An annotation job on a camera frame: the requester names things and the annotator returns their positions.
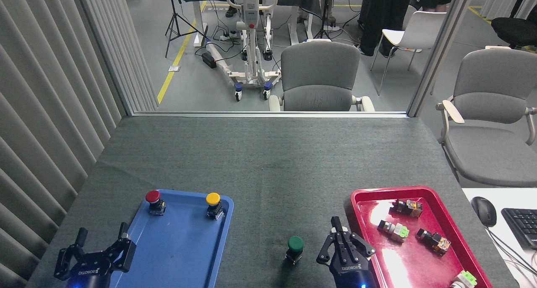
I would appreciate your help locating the red plastic tray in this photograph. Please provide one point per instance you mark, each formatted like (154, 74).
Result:
(419, 263)

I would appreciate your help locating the black keyboard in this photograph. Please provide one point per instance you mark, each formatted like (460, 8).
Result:
(522, 227)

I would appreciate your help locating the green and silver switch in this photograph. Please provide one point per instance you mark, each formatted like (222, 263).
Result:
(394, 231)

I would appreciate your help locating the black and orange switch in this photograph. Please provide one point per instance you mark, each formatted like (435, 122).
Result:
(407, 208)

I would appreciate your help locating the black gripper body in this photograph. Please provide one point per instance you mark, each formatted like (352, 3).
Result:
(350, 271)
(90, 273)

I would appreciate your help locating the white stand on wheels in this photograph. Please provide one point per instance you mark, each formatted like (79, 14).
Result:
(251, 15)

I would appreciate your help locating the silver post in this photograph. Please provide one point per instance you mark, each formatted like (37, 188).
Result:
(440, 48)

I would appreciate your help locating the black switch with orange block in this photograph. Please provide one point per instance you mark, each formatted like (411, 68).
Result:
(436, 242)

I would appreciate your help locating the black tripod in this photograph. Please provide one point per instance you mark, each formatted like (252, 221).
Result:
(323, 25)
(175, 21)

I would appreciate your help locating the green push button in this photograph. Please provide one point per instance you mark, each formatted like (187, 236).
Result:
(295, 244)

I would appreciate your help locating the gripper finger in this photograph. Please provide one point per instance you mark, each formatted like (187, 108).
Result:
(331, 248)
(361, 246)
(123, 254)
(65, 260)

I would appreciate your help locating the grey chair with cream armrests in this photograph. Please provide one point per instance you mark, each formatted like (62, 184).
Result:
(319, 69)
(491, 145)

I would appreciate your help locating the white power strip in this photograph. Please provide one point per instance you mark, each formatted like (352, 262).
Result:
(228, 36)

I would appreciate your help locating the black computer mouse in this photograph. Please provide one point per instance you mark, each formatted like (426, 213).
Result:
(484, 211)

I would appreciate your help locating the yellow push button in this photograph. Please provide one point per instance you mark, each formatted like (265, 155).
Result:
(213, 198)

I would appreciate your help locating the red push button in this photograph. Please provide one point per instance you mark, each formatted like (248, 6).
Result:
(152, 196)

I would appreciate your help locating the blue plastic tray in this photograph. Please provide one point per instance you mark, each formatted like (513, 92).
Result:
(180, 250)

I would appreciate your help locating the green and white switch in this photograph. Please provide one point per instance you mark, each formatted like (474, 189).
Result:
(465, 279)

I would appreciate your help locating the black office chair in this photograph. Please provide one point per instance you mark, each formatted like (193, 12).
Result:
(514, 30)

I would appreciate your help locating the black power adapter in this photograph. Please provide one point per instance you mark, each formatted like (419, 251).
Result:
(208, 60)

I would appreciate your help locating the white plastic chair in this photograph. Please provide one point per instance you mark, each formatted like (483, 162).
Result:
(419, 27)

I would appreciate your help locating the white desk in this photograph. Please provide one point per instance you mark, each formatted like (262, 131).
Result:
(516, 195)

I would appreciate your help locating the grey floor plate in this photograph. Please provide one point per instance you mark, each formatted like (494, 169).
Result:
(174, 68)

